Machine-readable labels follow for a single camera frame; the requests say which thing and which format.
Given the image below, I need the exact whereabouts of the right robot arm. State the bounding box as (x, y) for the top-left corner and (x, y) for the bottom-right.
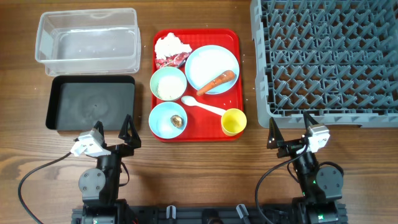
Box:
(263, 112), (348, 224)

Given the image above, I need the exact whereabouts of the left black cable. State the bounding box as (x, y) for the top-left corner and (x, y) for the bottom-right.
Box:
(17, 151), (73, 224)

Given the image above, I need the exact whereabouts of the black cable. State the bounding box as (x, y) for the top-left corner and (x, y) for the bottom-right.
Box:
(17, 151), (73, 224)
(254, 144), (308, 224)

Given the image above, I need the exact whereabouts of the black waste tray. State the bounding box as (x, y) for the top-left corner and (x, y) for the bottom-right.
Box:
(45, 75), (136, 131)

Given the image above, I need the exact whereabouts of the white napkin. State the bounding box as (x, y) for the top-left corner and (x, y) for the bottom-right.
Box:
(155, 32), (192, 60)

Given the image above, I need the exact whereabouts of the green bowl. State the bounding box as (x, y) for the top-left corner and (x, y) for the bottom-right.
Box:
(150, 67), (187, 101)

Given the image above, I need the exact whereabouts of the white plastic spoon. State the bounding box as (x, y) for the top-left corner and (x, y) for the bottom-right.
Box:
(181, 96), (226, 116)

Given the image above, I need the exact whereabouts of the right black cable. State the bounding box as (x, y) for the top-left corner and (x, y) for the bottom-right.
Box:
(254, 144), (308, 224)

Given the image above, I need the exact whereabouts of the light blue bowl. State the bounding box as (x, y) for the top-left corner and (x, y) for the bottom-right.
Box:
(149, 102), (188, 139)

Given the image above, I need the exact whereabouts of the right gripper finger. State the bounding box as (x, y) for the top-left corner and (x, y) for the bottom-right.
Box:
(267, 118), (284, 149)
(303, 111), (319, 136)

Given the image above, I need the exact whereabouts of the red serving tray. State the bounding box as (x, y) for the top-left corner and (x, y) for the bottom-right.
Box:
(154, 29), (243, 142)

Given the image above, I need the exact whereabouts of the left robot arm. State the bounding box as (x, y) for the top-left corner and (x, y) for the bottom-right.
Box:
(70, 114), (141, 224)

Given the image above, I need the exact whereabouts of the orange carrot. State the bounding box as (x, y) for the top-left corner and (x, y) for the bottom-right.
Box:
(197, 70), (236, 96)

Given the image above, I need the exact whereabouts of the light blue plate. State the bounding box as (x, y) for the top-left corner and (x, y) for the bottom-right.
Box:
(185, 45), (240, 95)

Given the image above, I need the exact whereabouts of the white rice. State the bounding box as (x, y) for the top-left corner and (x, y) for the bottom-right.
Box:
(157, 76), (185, 101)

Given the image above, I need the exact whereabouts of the grey dishwasher rack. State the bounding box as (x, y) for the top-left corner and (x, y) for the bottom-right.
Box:
(250, 0), (397, 128)

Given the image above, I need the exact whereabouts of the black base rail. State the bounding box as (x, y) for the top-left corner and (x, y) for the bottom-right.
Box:
(71, 203), (348, 224)

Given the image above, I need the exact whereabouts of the yellow cup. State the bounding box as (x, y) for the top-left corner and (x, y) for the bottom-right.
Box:
(221, 108), (247, 136)

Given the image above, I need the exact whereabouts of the clear plastic bin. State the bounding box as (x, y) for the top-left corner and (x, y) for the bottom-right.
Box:
(35, 7), (141, 77)

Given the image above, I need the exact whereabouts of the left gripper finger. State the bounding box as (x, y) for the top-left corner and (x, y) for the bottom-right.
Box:
(93, 121), (104, 146)
(118, 114), (141, 148)

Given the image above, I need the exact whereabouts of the red snack wrapper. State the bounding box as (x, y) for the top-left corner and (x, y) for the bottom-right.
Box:
(155, 52), (190, 69)

